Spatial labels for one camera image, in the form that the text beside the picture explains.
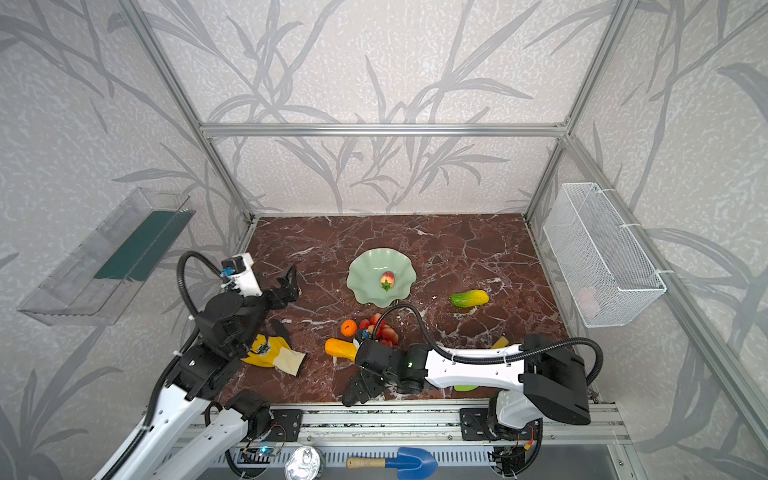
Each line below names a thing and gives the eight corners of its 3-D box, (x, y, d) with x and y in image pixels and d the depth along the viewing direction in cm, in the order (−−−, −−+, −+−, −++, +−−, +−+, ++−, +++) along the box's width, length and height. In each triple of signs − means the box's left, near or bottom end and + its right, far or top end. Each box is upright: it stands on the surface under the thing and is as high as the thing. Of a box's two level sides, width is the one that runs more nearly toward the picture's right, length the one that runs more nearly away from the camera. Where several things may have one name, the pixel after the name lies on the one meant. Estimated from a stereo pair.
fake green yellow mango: (454, 311, 96) (455, 305, 93) (450, 300, 99) (451, 294, 96) (487, 304, 98) (489, 298, 95) (482, 294, 100) (485, 288, 97)
